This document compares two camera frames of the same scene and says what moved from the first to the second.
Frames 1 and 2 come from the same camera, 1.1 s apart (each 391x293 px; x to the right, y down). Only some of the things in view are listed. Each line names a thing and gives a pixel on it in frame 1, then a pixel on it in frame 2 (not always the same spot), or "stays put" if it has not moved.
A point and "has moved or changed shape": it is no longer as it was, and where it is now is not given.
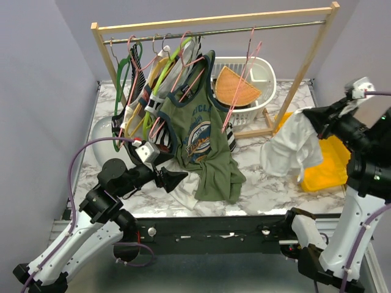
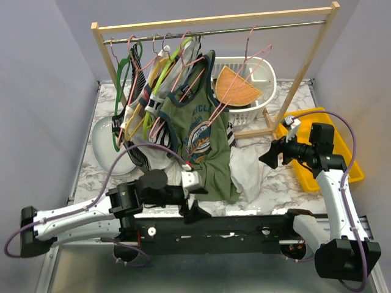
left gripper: [171, 179] → [196, 213]
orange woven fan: [233, 89] stays put
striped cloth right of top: [231, 137] stays put
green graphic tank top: [201, 129] stays put
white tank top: [294, 146] has moved or changed shape
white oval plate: [105, 150] stays put
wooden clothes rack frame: [327, 11] stays put
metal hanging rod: [139, 38] stays put
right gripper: [326, 118] → [278, 146]
